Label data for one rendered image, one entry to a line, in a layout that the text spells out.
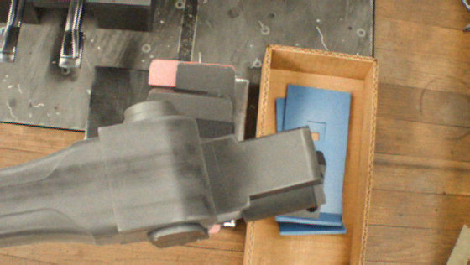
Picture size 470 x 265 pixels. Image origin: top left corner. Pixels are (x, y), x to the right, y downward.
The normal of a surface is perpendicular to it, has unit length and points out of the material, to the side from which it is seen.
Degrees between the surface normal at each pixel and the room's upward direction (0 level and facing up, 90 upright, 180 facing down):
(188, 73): 31
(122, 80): 0
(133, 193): 3
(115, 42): 0
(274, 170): 9
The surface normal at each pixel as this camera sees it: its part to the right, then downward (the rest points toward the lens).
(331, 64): -0.10, 0.96
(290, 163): -0.11, -0.22
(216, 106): 0.00, 0.27
